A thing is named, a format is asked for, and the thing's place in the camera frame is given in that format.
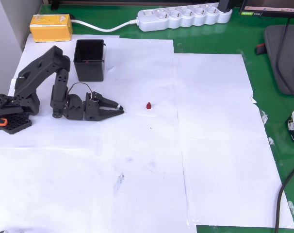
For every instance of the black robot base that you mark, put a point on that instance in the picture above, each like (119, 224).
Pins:
(16, 121)

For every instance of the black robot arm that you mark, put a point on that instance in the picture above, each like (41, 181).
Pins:
(40, 70)

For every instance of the black square container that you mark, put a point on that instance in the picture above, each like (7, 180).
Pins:
(91, 71)

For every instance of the yellow cardboard box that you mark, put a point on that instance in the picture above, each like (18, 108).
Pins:
(51, 29)

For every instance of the white paper sheets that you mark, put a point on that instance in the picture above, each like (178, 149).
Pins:
(137, 157)

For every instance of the orange and black clamp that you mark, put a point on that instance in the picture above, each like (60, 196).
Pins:
(0, 121)

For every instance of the white power strip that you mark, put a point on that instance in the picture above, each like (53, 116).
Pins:
(185, 15)

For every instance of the black power plug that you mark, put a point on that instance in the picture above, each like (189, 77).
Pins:
(224, 5)

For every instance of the red and black tag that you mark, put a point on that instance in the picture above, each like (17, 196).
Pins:
(261, 49)

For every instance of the grey monitor stand base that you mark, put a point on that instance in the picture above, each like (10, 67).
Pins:
(285, 55)

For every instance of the computer monitor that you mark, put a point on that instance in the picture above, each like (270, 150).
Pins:
(270, 7)

